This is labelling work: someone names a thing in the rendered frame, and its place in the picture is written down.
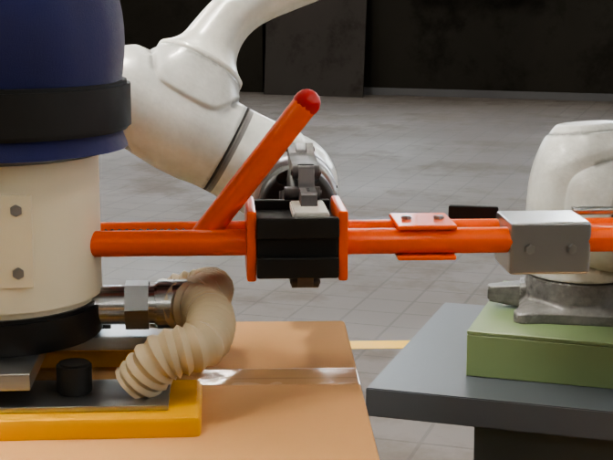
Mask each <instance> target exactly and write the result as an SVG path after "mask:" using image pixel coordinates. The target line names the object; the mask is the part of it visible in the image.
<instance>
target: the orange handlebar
mask: <svg viewBox="0 0 613 460"><path fill-rule="evenodd" d="M584 219H586V220H588V221H589V222H590V223H591V237H590V239H589V241H588V242H589V243H590V252H613V217H591V218H584ZM197 222H198V221H174V222H100V231H95V232H94V233H93V235H92V237H91V240H90V250H91V253H92V255H93V256H94V257H103V256H246V229H245V221H231V222H230V223H229V224H228V226H226V227H225V229H214V230H192V229H193V227H194V226H195V225H196V224H197ZM148 228H149V229H150V230H146V229H148ZM154 228H156V229H157V230H153V229H154ZM162 228H163V229H164V230H160V229H162ZM168 228H170V229H171V230H167V229H168ZM175 228H177V229H179V230H174V229H175ZM183 228H184V229H186V230H181V229H183ZM105 229H107V230H108V231H105ZM110 229H114V230H115V231H110ZM118 229H121V230H118ZM125 229H129V230H125ZM132 229H136V230H132ZM140 229H142V230H140ZM512 243H513V241H512V239H511V236H510V233H509V229H508V227H500V223H499V220H498V219H497V218H486V219H450V218H449V217H448V215H447V214H445V213H403V214H390V219H382V220H348V255H364V254H394V255H395V256H396V257H397V258H398V260H455V259H456V255H455V254H454V253H508V251H509V249H510V247H511V244H512Z"/></svg>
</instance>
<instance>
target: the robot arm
mask: <svg viewBox="0 0 613 460"><path fill-rule="evenodd" d="M316 1H318V0H212V2H210V3H209V5H208V6H206V7H205V8H204V9H203V11H202V12H201V13H200V14H199V15H198V16H197V17H196V18H195V19H194V21H193V22H192V23H191V25H190V26H189V27H188V28H187V29H186V30H185V31H184V32H183V33H181V34H180V35H178V36H176V37H171V38H164V39H162V40H161V41H160V42H159V44H158V45H157V46H156V47H154V48H152V49H151V50H149V49H147V48H146V47H142V46H139V45H125V53H124V65H123V74H122V77H125V78H127V80H128V81H130V98H131V125H130V126H128V128H127V129H126V130H124V131H123V132H124V134H125V136H126V139H127V141H128V146H127V147H126V148H124V149H126V150H127V151H129V152H131V153H132V154H134V155H135V156H137V157H138V158H140V159H142V160H143V161H145V162H146V163H148V164H150V165H151V166H153V167H155V168H157V169H159V170H160V171H162V172H164V173H167V174H169V175H170V176H173V177H175V178H177V179H179V180H182V181H185V182H188V183H192V184H194V185H196V186H198V187H200V188H202V189H204V190H205V191H207V192H209V193H212V194H213V195H215V196H218V195H219V193H220V192H221V191H222V190H223V188H224V187H225V186H226V185H227V184H228V183H229V181H230V180H231V179H232V177H233V176H234V175H235V173H236V172H237V171H238V169H239V168H240V167H241V166H242V164H243V163H244V161H245V160H246V159H247V158H248V156H249V155H250V154H251V153H252V151H253V150H254V149H255V147H256V146H257V145H258V143H259V142H260V141H261V140H262V139H263V138H264V136H265V135H266V134H267V132H268V131H269V130H270V129H271V127H272V126H273V125H274V123H275V121H274V120H271V119H269V118H267V117H265V116H263V115H261V114H259V113H257V112H255V111H253V110H251V109H249V108H247V107H246V106H245V105H243V104H241V103H240V102H239V98H240V96H239V92H240V89H241V87H242V86H243V82H242V80H241V79H240V77H239V75H238V71H237V67H236V60H237V56H238V53H239V50H240V48H241V46H242V44H243V43H244V41H245V40H246V38H247V37H248V36H249V35H250V34H251V33H252V32H253V31H254V30H255V29H257V28H258V27H259V26H260V25H262V24H264V23H266V22H267V21H269V20H271V19H273V18H276V17H278V16H281V15H283V14H286V13H288V12H291V11H293V10H296V9H298V8H300V7H303V6H305V5H309V4H312V3H314V2H316ZM333 195H338V176H337V171H336V169H335V166H334V164H333V162H332V161H331V159H330V157H329V156H328V154H327V152H326V151H325V150H324V149H323V148H322V147H321V146H320V145H318V144H317V143H316V142H315V141H313V140H311V139H309V138H308V137H306V136H304V135H303V134H302V133H301V132H300V133H299V134H298V135H297V137H296V138H295V139H294V141H293V142H292V143H291V145H290V146H289V147H288V148H287V150H286V151H285V153H284V154H283V155H282V156H281V158H280V159H279V160H278V161H277V163H276V164H275V166H274V167H273V168H272V169H271V171H270V172H269V173H268V175H267V176H266V177H265V178H264V180H263V181H262V182H261V183H260V184H259V185H258V187H257V188H256V189H255V191H254V192H253V193H252V195H251V196H253V197H254V200H255V199H285V200H298V201H291V202H289V208H290V211H291V214H292V216H293V217H307V216H329V212H328V210H327V208H326V206H325V204H324V202H323V201H322V200H320V199H329V201H330V199H331V196H333ZM571 206H613V120H585V121H573V122H565V123H560V124H557V125H556V126H555V127H554V128H553V129H552V130H551V131H550V132H549V134H548V135H546V136H545V137H544V139H543V141H542V143H541V145H540V147H539V149H538V151H537V154H536V156H535V160H534V163H533V166H532V169H531V172H530V177H529V182H528V188H527V196H526V208H525V210H526V211H565V210H571ZM488 286H489V287H488V294H487V298H488V301H492V302H496V303H501V304H505V305H510V306H515V307H518V308H517V309H516V310H515V311H514V322H515V323H519V324H557V325H577V326H596V327H613V252H590V264H589V272H588V273H586V274H531V275H525V277H520V280H516V281H507V282H498V283H490V284H488Z"/></svg>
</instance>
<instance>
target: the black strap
mask: <svg viewBox="0 0 613 460"><path fill-rule="evenodd" d="M130 125H131V98H130V81H128V80H127V78H125V77H122V79H121V80H119V81H117V82H114V83H109V84H102V85H92V86H81V87H68V88H52V89H0V143H23V142H41V141H64V140H74V139H82V138H89V137H97V136H102V135H108V134H111V133H115V132H119V131H124V130H126V129H127V128H128V126H130Z"/></svg>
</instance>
